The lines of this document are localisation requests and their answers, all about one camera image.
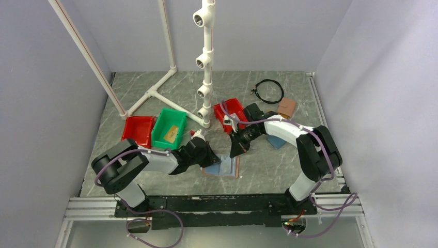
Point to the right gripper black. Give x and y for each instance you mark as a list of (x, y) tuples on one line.
[(237, 147)]

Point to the red bin right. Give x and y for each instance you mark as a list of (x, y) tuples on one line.
[(233, 106)]

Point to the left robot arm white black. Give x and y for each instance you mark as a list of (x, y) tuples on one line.
[(117, 168)]

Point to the pink card holder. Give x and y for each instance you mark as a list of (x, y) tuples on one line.
[(286, 107)]

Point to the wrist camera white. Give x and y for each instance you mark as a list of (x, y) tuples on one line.
[(198, 134), (230, 121)]

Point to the blue card holder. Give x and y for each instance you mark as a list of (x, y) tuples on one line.
[(276, 142)]

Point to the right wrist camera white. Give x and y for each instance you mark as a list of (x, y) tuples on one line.
[(230, 121)]

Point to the green bin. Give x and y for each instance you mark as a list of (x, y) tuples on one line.
[(165, 120)]

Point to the aluminium frame rail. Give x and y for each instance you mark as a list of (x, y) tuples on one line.
[(103, 208)]

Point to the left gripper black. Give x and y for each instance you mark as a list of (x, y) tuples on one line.
[(212, 158)]

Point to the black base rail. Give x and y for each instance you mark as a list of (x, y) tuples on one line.
[(268, 210)]

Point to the red bin left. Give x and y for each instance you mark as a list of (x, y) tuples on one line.
[(139, 129)]

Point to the brown card holder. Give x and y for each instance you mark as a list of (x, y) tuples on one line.
[(222, 167)]

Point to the white pvc pipe frame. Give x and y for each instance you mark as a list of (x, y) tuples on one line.
[(152, 91)]

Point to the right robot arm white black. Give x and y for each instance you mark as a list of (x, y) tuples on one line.
[(317, 151)]

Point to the orange credit card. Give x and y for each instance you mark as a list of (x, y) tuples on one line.
[(171, 134)]

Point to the red bin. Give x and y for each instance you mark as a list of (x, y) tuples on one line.
[(233, 106), (139, 129)]

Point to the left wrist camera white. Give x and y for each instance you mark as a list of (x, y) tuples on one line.
[(198, 134)]

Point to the white pvc fitting post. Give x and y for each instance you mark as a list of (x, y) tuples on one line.
[(205, 18)]

